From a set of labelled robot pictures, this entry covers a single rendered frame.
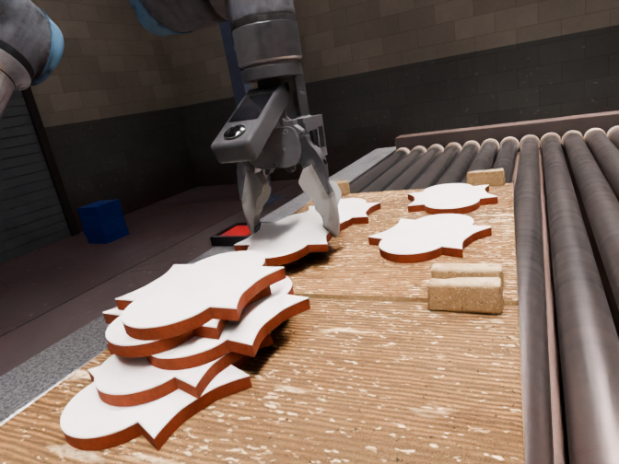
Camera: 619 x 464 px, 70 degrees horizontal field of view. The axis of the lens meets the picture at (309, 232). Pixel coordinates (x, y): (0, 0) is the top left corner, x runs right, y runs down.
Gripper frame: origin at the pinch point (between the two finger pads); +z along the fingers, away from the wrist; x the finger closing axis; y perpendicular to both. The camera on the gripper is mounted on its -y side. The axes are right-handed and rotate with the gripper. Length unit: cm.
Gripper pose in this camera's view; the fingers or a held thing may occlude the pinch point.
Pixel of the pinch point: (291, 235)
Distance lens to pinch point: 55.5
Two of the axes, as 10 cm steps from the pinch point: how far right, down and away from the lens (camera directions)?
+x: -9.1, 0.2, 4.1
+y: 3.9, -3.2, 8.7
